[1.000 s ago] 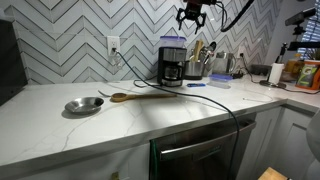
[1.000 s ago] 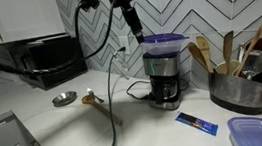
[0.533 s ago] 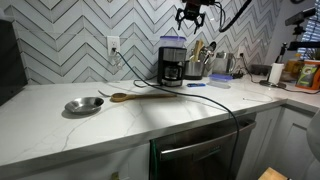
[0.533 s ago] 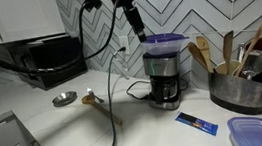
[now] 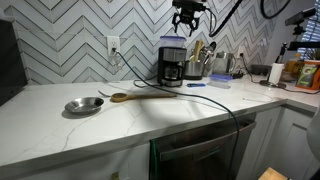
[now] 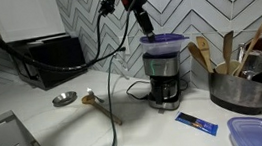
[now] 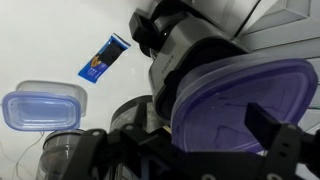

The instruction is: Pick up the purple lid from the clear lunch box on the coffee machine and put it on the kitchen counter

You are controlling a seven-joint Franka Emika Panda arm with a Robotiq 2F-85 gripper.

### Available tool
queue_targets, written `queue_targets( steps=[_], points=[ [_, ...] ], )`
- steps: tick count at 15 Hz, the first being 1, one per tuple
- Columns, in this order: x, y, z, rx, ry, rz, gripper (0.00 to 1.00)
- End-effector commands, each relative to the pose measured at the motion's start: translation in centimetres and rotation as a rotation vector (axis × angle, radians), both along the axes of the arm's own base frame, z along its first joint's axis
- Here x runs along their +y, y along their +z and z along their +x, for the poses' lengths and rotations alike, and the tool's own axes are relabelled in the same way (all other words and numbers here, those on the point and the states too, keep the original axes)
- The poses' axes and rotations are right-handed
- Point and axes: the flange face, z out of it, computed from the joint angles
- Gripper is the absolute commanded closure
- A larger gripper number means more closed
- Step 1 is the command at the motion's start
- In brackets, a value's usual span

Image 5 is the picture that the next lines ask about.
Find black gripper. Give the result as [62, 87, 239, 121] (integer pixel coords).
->
[172, 7, 201, 37]

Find translucent purple plastic bowl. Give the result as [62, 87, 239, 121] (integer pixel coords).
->
[159, 35, 187, 42]

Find wooden kitchen utensils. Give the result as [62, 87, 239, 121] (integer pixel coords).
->
[189, 39, 205, 63]

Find dark metal kitchen utensils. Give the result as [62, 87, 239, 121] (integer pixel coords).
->
[201, 41, 218, 65]

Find black coffee machine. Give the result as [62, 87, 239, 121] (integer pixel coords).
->
[157, 46, 188, 88]

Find clear lunch box blue lid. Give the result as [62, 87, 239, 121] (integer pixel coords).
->
[208, 73, 234, 90]

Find colourful food box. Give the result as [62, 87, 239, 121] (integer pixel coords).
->
[295, 59, 320, 91]

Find steel utensil holder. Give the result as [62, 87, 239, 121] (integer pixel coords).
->
[184, 59, 206, 81]

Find steel electric kettle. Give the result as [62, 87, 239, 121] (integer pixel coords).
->
[212, 51, 237, 75]

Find blue packet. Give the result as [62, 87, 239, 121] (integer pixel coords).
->
[186, 82, 207, 88]

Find low black appliance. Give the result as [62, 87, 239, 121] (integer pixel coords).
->
[249, 64, 273, 76]

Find wooden spoon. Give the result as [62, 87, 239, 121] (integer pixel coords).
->
[110, 92, 178, 103]

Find white paper towel roll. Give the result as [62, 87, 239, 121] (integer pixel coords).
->
[268, 62, 285, 85]

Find dark paper towel holder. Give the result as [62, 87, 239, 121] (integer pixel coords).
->
[259, 79, 288, 90]

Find orange jar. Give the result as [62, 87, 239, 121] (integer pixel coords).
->
[285, 58, 303, 82]

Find window blinds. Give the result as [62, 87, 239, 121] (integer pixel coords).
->
[297, 0, 320, 60]

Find stainless steel dishwasher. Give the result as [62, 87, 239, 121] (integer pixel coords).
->
[149, 112, 258, 180]

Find round metal bowl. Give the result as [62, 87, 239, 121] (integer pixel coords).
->
[64, 96, 105, 116]

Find green towel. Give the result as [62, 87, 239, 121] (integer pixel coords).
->
[149, 139, 160, 180]

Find narrow grey cabinet door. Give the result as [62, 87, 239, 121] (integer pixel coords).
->
[237, 105, 288, 180]

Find wide grey cabinet door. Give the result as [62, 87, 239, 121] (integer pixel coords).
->
[266, 109, 320, 180]

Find light wooden block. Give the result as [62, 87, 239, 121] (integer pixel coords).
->
[258, 167, 290, 180]

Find white cabinet front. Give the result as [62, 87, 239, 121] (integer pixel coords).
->
[18, 143, 151, 180]

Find black microwave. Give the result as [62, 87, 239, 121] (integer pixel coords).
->
[0, 19, 29, 107]

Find thick black cable hose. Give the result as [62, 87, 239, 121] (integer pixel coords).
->
[208, 0, 244, 38]

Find small white wall outlet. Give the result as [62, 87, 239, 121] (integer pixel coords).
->
[237, 44, 247, 60]

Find black coffee machine cord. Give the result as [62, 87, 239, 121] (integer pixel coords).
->
[133, 75, 160, 90]

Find dark green power cable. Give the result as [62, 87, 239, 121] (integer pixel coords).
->
[112, 48, 242, 180]

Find black cable loop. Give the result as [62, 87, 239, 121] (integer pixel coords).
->
[259, 0, 292, 20]

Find thin black power cable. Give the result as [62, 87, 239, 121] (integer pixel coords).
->
[239, 54, 320, 95]

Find thin white cable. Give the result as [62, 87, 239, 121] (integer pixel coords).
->
[242, 89, 278, 103]

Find black external camera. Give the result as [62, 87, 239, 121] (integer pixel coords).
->
[284, 7, 317, 27]

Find black camera stand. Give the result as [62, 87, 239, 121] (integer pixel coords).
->
[274, 24, 320, 65]

